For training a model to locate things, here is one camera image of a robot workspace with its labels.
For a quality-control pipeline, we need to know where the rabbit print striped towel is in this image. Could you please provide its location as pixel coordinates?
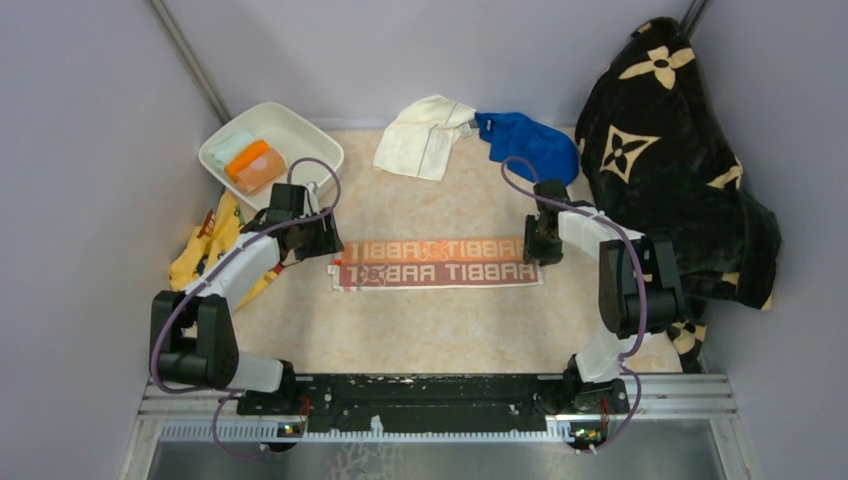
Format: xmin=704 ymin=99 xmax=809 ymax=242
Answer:
xmin=327 ymin=237 xmax=544 ymax=292

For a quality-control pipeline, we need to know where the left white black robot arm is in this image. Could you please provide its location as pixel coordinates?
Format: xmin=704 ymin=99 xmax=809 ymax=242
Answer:
xmin=149 ymin=208 xmax=343 ymax=414

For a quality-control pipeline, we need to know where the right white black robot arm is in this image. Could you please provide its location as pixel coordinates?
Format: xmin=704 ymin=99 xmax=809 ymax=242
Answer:
xmin=523 ymin=205 xmax=687 ymax=412

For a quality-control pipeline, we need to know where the blue towel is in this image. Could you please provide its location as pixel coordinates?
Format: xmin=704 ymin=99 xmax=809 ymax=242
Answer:
xmin=474 ymin=112 xmax=579 ymax=186

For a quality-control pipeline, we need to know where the orange rolled towel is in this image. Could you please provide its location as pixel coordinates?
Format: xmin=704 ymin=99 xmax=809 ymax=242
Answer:
xmin=224 ymin=140 xmax=288 ymax=195

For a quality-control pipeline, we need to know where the yellow cartoon print towel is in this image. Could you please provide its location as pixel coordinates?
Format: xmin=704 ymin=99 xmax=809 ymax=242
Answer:
xmin=168 ymin=193 xmax=246 ymax=291

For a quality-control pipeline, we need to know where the light green rolled towel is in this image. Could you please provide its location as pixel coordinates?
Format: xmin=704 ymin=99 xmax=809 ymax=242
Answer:
xmin=209 ymin=130 xmax=256 ymax=169

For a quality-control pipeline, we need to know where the cream white towel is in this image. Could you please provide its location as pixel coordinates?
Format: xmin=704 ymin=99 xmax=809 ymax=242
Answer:
xmin=373 ymin=95 xmax=476 ymax=181

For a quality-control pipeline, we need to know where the black floral pattern blanket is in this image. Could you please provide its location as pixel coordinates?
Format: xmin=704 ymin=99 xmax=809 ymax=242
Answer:
xmin=575 ymin=17 xmax=781 ymax=373

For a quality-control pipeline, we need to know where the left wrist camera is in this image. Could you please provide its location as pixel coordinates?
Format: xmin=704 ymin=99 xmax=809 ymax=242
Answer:
xmin=268 ymin=183 xmax=319 ymax=220

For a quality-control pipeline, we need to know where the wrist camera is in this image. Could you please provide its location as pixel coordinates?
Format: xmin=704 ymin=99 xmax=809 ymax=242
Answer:
xmin=533 ymin=178 xmax=570 ymax=211
xmin=268 ymin=183 xmax=319 ymax=220

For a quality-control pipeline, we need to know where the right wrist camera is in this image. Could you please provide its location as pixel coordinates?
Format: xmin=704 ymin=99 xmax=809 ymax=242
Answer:
xmin=533 ymin=178 xmax=570 ymax=211

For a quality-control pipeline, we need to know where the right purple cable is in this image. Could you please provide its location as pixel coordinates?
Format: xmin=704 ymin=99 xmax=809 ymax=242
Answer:
xmin=500 ymin=156 xmax=647 ymax=455

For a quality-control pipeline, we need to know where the purple cable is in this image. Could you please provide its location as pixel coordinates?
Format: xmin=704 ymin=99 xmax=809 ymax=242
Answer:
xmin=148 ymin=156 xmax=343 ymax=462
xmin=500 ymin=156 xmax=647 ymax=455

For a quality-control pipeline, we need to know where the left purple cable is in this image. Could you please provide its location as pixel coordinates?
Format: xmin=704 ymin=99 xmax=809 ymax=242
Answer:
xmin=148 ymin=156 xmax=343 ymax=462

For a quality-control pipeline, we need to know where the aluminium frame rail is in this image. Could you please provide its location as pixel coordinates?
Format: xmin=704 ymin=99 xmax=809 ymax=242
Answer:
xmin=136 ymin=374 xmax=737 ymax=444

